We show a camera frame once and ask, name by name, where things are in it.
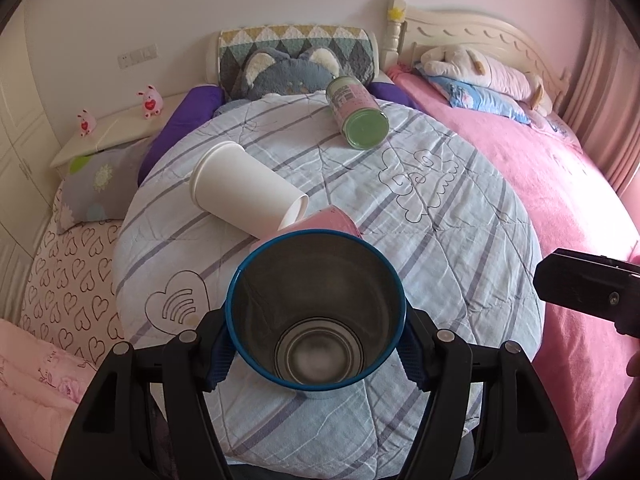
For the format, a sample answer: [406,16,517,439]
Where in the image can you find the white plush dog toy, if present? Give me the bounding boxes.
[420,46,553,116]

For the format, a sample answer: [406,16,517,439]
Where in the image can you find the triangle pattern quilted pillow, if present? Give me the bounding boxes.
[205,24,380,94]

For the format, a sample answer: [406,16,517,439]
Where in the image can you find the pink paper cup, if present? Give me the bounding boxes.
[250,206,361,252]

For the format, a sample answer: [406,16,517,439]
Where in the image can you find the white wall socket panel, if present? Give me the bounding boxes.
[117,44,158,70]

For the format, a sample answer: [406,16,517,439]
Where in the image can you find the cream wooden headboard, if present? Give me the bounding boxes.
[378,0,570,110]

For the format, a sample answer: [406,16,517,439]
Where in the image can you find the blue cartoon pillow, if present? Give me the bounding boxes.
[414,63,530,125]

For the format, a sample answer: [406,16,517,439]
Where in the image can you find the grey cat plush cushion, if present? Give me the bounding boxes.
[231,47,344,101]

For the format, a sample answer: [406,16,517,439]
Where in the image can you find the pink curtain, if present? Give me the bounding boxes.
[564,0,639,194]

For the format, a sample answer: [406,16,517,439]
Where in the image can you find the striped white round tablecloth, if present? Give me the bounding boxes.
[112,89,548,470]

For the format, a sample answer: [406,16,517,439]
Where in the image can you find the grey flower pattern pillow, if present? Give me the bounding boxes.
[56,138,150,234]

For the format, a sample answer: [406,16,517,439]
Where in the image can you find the purple blanket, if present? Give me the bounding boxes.
[138,79,424,185]

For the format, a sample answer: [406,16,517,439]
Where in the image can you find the green pink can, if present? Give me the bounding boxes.
[326,76,390,151]

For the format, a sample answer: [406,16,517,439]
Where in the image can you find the cream wardrobe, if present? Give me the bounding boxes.
[0,4,61,323]

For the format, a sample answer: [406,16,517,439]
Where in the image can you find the pink folded quilt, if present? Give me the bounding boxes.
[0,320,96,479]

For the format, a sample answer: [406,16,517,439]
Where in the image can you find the white paper cup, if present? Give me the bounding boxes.
[190,141,309,238]

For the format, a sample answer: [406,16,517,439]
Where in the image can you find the heart pattern bed sheet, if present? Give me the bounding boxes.
[18,191,124,366]

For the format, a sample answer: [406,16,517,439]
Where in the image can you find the blue black metal cup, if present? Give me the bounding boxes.
[224,229,408,392]

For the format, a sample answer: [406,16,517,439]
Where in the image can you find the small pink pig figurine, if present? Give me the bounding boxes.
[77,108,96,136]

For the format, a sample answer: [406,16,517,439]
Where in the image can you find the larger pink pig figurine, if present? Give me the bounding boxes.
[138,84,164,119]

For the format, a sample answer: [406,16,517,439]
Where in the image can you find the white bedside table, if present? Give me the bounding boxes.
[50,93,186,169]

